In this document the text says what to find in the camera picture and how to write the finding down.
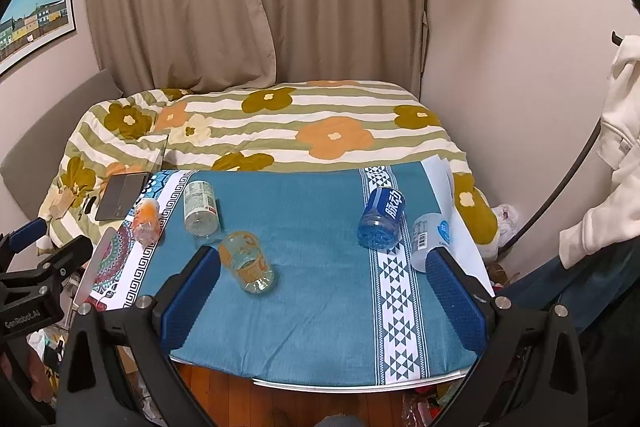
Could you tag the grey padded headboard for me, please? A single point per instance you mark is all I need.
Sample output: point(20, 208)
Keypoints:
point(45, 142)

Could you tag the clear bottle green label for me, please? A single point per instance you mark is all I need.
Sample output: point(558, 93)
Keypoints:
point(201, 207)

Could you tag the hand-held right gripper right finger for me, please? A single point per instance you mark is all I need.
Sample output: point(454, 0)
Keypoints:
point(456, 304)

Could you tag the clear bottle white blue label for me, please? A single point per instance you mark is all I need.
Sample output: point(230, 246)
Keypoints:
point(429, 237)

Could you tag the white plastic bag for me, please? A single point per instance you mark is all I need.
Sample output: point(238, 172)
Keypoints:
point(506, 214)

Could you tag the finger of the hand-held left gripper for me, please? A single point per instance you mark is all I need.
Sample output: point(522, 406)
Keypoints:
point(26, 231)
point(65, 257)

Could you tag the orange plastic bottle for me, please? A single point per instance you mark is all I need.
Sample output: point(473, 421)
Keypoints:
point(146, 222)

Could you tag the orange print glass cup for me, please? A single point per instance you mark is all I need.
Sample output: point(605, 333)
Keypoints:
point(246, 262)

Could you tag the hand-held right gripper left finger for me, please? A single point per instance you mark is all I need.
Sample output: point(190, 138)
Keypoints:
point(192, 307)

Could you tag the mandala patterned cloth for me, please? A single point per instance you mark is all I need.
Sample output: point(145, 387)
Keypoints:
point(122, 267)

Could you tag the grey laptop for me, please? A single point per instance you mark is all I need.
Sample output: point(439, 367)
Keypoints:
point(122, 197)

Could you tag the wall poster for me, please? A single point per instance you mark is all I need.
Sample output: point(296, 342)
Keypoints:
point(35, 22)

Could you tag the blue jeans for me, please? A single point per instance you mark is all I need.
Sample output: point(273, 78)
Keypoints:
point(575, 287)

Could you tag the blue tablecloth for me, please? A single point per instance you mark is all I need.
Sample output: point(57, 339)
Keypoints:
point(310, 227)

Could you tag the small black device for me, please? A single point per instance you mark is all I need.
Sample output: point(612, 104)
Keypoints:
point(88, 205)

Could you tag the black hanger hook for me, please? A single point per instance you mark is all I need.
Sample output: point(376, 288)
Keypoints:
point(617, 38)

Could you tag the floral striped blanket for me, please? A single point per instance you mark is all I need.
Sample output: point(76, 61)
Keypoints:
point(300, 127)

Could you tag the white paper sheet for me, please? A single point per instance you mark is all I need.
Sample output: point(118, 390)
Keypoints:
point(462, 227)

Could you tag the blue plastic bottle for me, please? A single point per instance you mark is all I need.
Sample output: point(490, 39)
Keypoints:
point(382, 217)

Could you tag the white hoodie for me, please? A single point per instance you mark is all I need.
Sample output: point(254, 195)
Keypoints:
point(612, 157)

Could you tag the black curved tube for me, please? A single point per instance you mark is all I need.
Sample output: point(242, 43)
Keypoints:
point(565, 187)

